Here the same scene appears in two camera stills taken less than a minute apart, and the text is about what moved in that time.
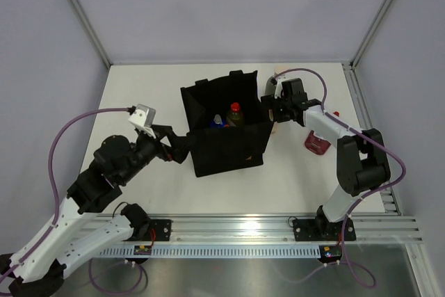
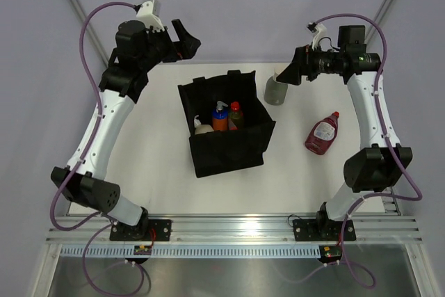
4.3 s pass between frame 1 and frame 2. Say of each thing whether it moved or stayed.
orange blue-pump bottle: moved
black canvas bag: stayed
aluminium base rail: stayed
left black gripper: moved
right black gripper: moved
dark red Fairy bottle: stayed
